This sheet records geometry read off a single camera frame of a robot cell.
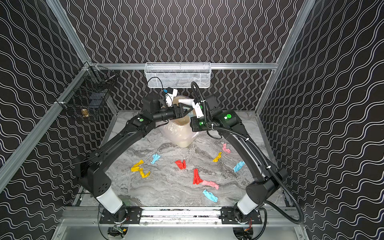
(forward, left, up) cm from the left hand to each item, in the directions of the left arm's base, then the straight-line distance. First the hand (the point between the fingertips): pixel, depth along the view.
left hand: (194, 108), depth 69 cm
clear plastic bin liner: (-2, +9, -14) cm, 16 cm away
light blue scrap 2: (-27, -8, -38) cm, 48 cm away
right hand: (-3, +1, -7) cm, 8 cm away
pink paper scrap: (+2, -19, -39) cm, 43 cm away
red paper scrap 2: (-18, -1, -39) cm, 42 cm away
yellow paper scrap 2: (-17, +31, -37) cm, 51 cm away
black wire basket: (+26, +69, -10) cm, 74 cm away
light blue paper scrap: (-6, +25, -37) cm, 45 cm away
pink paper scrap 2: (-20, -9, -40) cm, 45 cm away
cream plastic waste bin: (-2, +8, -14) cm, 16 cm away
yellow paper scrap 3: (-5, -13, -38) cm, 41 cm away
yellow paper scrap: (-13, +36, -37) cm, 53 cm away
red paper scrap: (-11, +8, -37) cm, 39 cm away
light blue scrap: (-9, -26, -38) cm, 47 cm away
